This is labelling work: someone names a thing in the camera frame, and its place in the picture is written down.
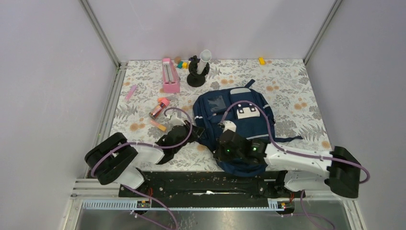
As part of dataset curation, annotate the white cylinder on stand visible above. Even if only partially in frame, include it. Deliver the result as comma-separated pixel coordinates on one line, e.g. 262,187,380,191
197,49,212,74

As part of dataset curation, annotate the black round stand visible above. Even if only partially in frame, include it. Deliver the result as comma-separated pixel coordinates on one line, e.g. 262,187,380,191
187,61,210,88

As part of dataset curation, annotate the orange yellow highlighter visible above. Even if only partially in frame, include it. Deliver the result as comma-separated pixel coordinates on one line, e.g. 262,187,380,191
149,119,167,132

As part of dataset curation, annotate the yellow block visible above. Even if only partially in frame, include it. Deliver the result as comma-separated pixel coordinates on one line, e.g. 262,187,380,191
258,57,266,65

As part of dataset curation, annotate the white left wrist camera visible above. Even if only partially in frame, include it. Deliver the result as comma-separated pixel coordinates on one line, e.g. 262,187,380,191
169,113,185,126

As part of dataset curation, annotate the green block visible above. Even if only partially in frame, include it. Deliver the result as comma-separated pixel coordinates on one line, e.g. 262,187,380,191
177,61,184,69

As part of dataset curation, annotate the brown round block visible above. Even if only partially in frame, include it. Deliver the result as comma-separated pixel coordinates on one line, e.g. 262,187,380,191
174,56,181,64

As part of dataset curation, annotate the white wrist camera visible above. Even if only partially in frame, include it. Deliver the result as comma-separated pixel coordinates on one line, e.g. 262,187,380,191
169,113,185,126
223,120,237,133

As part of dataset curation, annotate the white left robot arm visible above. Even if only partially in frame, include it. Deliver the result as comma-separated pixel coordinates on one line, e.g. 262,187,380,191
84,123,204,197

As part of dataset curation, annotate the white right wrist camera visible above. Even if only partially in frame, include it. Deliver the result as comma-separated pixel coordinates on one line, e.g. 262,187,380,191
223,120,237,133

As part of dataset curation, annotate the pink rack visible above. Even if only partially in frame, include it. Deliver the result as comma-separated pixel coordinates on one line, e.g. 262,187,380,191
162,58,180,93

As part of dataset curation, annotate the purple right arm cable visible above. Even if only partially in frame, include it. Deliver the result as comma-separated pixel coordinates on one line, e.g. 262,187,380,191
219,100,371,230

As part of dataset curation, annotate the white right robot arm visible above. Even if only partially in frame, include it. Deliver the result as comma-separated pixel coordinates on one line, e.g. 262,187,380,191
216,130,361,199

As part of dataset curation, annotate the pink-capped marker tube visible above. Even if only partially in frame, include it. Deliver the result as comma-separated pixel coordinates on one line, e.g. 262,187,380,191
149,98,170,120

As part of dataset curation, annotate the navy blue backpack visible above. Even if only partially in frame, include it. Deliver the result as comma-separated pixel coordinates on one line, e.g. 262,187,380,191
193,80,302,177

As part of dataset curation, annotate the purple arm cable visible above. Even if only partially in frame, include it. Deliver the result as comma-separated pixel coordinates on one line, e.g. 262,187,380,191
90,107,193,230
219,100,371,230

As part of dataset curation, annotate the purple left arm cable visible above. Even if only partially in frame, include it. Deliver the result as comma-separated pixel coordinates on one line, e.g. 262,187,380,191
90,107,193,230

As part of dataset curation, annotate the pink highlighter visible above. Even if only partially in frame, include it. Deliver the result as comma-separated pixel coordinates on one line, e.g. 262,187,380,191
124,85,137,102

